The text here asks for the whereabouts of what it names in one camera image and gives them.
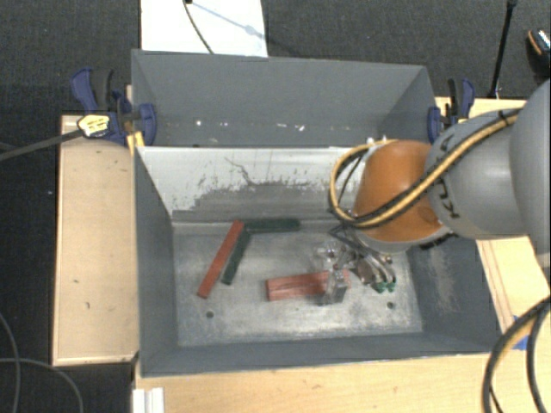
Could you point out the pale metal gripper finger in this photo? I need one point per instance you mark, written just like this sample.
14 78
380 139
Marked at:
336 288
327 254

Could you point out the short red-brown flat block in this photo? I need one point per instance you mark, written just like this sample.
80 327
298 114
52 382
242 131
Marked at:
295 286

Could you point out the grey metal bin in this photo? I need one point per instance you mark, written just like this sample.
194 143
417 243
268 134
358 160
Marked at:
301 325

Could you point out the dark green flat block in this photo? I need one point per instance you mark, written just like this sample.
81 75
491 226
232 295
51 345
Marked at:
236 256
273 224

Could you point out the long red-brown flat block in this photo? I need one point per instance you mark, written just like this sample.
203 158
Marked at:
221 258

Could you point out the pale wood board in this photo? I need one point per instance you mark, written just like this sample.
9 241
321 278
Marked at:
94 239

